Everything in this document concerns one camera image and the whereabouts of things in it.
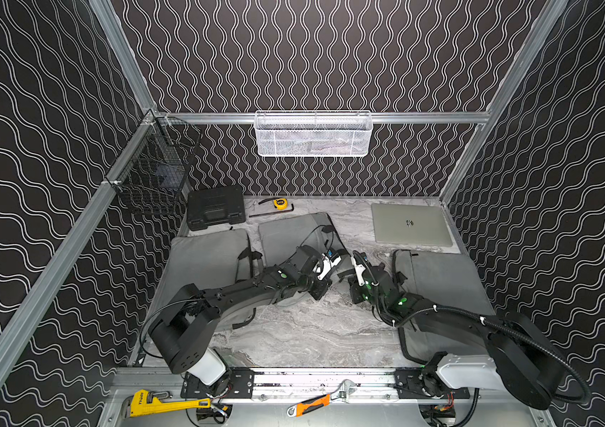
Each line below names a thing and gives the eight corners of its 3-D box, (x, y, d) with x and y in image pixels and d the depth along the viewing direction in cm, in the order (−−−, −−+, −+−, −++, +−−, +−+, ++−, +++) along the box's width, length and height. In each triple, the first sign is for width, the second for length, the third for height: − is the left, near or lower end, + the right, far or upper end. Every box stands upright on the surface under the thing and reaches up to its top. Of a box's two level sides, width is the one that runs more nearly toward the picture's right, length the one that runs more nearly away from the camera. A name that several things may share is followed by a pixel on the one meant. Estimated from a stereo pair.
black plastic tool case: (182, 230, 111) (177, 221, 106) (195, 194, 125) (191, 184, 120) (242, 231, 111) (240, 222, 107) (249, 194, 125) (247, 184, 120)
